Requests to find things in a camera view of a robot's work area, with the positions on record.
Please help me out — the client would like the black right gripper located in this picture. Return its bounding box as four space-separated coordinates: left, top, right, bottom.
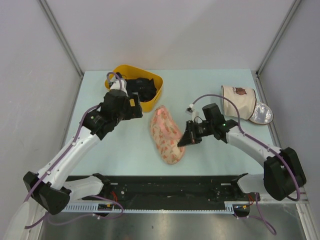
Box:
178 119 214 147

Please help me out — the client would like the pink tulip mesh laundry bag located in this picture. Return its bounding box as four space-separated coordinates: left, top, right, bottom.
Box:
149 105 186 165

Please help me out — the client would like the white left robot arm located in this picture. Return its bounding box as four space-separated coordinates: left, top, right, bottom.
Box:
23 90 143 215

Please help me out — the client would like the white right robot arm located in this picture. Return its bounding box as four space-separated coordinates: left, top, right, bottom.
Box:
177 103 307 201

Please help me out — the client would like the beige fabric storage bag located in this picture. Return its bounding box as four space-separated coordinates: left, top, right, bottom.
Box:
221 85 274 125

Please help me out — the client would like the black clothes pile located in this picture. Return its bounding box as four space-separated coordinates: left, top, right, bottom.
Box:
122 77 157 103

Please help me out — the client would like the yellow plastic basket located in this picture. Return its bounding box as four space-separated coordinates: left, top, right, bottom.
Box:
112 64 164 113

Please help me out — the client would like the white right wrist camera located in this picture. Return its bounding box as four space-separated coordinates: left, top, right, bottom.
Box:
185 103 199 122

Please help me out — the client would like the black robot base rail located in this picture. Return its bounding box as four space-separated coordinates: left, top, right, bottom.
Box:
98 175 256 205

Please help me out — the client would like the white slotted cable duct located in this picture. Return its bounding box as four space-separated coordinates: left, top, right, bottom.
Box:
62 201 250 214

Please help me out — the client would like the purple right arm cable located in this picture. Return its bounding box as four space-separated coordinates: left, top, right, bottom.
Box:
191 93 302 236

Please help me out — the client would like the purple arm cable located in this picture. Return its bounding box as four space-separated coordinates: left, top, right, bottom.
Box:
191 93 302 236
23 71 128 230

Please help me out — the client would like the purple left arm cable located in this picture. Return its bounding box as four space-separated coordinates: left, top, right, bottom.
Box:
23 71 128 230

